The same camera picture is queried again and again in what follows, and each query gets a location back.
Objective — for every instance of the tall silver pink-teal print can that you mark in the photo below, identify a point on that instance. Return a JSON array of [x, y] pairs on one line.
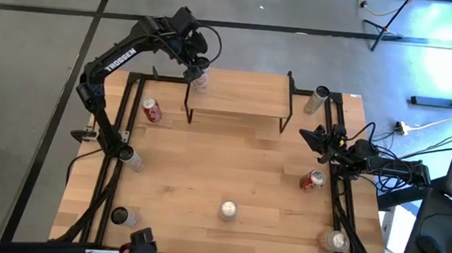
[[201, 84]]

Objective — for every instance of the tall white Celsius can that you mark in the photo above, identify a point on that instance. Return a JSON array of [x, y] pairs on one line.
[[133, 160]]

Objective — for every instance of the black desk leg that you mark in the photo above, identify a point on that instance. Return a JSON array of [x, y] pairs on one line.
[[434, 101]]

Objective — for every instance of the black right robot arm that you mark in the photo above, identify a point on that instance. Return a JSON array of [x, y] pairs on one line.
[[400, 168]]

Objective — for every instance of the pink beverage can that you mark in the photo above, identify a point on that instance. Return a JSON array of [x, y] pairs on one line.
[[228, 210]]

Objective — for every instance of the black frame cross rail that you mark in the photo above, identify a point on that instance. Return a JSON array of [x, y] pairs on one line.
[[165, 78]]

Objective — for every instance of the red Coca-Cola can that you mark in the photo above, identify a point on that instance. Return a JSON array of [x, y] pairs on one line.
[[152, 110]]

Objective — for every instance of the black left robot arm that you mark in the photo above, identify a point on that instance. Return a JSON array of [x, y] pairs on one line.
[[120, 59]]

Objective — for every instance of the black right table frame rails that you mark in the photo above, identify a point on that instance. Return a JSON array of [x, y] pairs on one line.
[[335, 216]]

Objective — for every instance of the black left table frame rails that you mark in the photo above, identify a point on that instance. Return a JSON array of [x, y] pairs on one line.
[[109, 198]]

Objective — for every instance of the black table frame rails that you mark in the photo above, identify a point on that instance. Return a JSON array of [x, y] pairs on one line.
[[109, 198], [335, 216]]

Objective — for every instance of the black tripod stand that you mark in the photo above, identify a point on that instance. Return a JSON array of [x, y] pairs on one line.
[[384, 30]]

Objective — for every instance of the black clamp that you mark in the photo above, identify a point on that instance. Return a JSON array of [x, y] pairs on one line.
[[84, 134]]

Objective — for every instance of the white box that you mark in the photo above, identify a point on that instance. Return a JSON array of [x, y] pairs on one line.
[[397, 233]]

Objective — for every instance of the yellow white power strip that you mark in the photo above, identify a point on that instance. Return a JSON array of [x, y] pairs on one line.
[[401, 127]]

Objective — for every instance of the red silver-topped can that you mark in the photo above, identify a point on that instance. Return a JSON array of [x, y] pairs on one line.
[[313, 180]]

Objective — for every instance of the wooden shelf black metal legs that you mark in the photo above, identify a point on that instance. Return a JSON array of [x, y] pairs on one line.
[[245, 91]]

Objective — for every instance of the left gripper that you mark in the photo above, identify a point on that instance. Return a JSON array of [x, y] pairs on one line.
[[192, 39]]

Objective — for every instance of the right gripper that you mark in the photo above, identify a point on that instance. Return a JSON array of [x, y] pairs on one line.
[[337, 143]]

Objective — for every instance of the tall white orange-print can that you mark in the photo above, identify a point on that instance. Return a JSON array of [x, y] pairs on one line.
[[316, 100]]

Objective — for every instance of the short pale silver-topped can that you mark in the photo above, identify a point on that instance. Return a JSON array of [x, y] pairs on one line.
[[335, 241]]

